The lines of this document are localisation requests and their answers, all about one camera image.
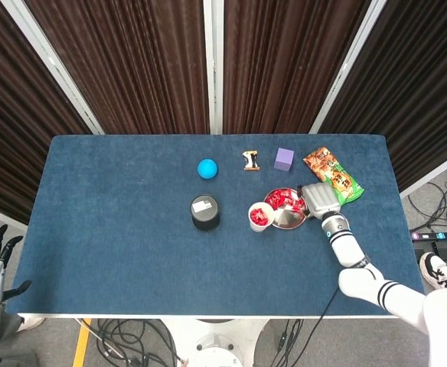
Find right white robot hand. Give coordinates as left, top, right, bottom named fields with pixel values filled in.
left=296, top=182, right=342, bottom=222

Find red candies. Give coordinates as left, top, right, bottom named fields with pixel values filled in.
left=250, top=187, right=305, bottom=226

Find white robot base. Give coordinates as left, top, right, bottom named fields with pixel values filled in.
left=165, top=319, right=270, bottom=367

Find white paper cup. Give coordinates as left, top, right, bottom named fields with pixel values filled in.
left=247, top=201, right=276, bottom=232

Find green orange snack bag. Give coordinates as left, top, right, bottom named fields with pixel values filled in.
left=302, top=147, right=365, bottom=208

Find round steel plate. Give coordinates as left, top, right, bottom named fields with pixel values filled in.
left=263, top=187, right=309, bottom=229

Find purple cube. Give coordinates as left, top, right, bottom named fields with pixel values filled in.
left=273, top=147, right=295, bottom=171

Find plain white shoe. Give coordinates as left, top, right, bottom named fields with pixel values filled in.
left=16, top=315, right=47, bottom=332

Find black mesh pen holder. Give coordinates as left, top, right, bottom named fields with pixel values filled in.
left=190, top=194, right=222, bottom=232

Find blue ball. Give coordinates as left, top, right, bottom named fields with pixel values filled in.
left=197, top=158, right=219, bottom=180

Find black foot pedals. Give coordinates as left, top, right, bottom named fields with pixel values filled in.
left=413, top=240, right=447, bottom=263

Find white black sneaker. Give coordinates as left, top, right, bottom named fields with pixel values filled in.
left=419, top=252, right=447, bottom=291

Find brown curtain partition panel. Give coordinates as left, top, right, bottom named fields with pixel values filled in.
left=0, top=0, right=104, bottom=225
left=204, top=0, right=389, bottom=135
left=1, top=0, right=224, bottom=135
left=309, top=0, right=447, bottom=198

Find blue table cloth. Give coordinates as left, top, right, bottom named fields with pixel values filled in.
left=5, top=133, right=426, bottom=317

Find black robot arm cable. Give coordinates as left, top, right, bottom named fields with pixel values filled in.
left=272, top=288, right=341, bottom=367

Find white table frame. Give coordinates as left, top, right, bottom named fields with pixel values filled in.
left=16, top=313, right=389, bottom=320

